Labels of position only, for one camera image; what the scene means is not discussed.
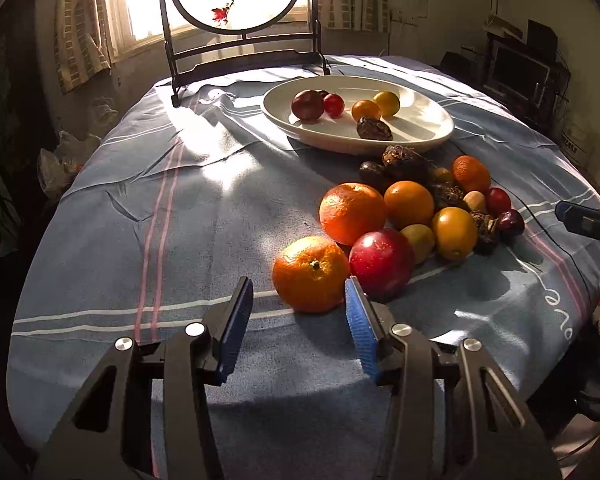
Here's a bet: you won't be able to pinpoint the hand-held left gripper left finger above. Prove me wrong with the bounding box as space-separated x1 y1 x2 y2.
32 276 255 480

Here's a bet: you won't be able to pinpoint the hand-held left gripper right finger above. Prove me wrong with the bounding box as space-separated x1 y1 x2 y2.
344 276 563 480

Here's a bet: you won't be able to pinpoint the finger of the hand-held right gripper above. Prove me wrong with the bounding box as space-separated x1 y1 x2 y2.
555 200 600 250

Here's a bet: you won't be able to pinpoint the red apple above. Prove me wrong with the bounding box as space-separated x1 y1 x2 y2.
349 228 416 303

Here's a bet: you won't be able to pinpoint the mandarin orange with stem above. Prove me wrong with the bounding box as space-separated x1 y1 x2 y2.
272 236 351 314

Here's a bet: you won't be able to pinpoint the dark red cherry tomato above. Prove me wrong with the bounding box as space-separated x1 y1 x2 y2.
496 209 526 237

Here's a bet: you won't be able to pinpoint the green-yellow kiwi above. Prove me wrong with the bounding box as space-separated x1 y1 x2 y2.
400 224 436 266

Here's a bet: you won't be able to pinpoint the large orange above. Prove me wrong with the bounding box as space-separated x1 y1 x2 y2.
319 182 388 247

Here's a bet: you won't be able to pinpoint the small orange tangerine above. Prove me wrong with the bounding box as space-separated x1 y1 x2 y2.
452 155 492 195

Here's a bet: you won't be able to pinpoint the yellow-orange citrus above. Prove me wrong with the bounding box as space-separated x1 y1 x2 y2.
431 206 479 261

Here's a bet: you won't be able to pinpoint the medium orange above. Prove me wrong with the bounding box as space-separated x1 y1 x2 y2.
384 180 435 231

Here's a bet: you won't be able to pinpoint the large dark wrinkled passion fruit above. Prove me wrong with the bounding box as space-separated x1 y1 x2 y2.
382 145 431 186

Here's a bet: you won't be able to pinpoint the white oval plate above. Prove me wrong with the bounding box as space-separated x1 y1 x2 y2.
261 76 455 156

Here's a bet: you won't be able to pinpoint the orange cherry tomato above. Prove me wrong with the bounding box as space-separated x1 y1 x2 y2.
351 99 382 123

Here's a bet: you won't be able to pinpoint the yellow cherry tomato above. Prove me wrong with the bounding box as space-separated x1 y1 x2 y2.
373 91 401 117

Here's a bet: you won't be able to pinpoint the dark red plum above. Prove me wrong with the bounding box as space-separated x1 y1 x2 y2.
291 89 326 121

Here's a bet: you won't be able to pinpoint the white bucket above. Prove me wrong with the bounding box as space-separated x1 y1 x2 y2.
560 120 596 166

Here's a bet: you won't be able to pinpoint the blue striped tablecloth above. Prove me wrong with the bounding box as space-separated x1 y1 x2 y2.
6 55 600 480

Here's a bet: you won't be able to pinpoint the computer monitor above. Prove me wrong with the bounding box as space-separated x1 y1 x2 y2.
485 37 556 106

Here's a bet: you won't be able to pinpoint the clear plastic bags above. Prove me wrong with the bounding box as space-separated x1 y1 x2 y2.
37 130 88 196

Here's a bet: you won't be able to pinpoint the bright window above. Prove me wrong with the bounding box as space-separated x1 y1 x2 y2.
105 0 311 53

